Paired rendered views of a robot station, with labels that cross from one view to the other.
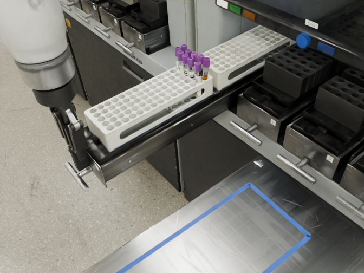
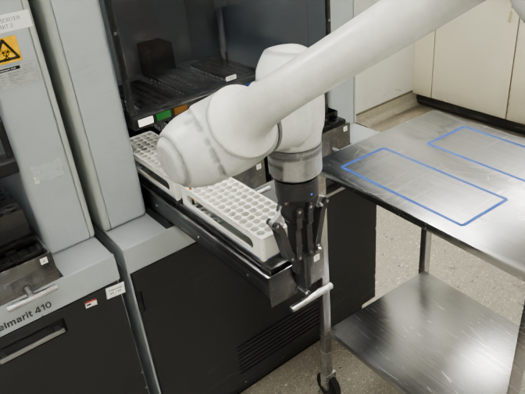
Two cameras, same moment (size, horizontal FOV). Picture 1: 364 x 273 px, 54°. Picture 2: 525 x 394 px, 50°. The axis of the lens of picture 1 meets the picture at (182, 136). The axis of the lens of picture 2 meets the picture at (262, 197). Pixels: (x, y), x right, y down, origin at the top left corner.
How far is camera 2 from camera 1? 1.22 m
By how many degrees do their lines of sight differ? 69
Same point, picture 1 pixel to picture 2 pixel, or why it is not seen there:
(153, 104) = (252, 199)
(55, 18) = not seen: hidden behind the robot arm
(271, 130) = (259, 176)
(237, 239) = (393, 170)
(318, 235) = (382, 145)
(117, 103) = (248, 220)
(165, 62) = (93, 258)
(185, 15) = (74, 187)
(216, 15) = (126, 148)
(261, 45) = not seen: hidden behind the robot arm
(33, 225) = not seen: outside the picture
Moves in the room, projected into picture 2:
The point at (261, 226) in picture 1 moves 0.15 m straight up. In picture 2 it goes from (380, 162) to (381, 102)
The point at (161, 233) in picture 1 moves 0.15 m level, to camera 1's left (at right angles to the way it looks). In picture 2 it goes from (396, 199) to (416, 240)
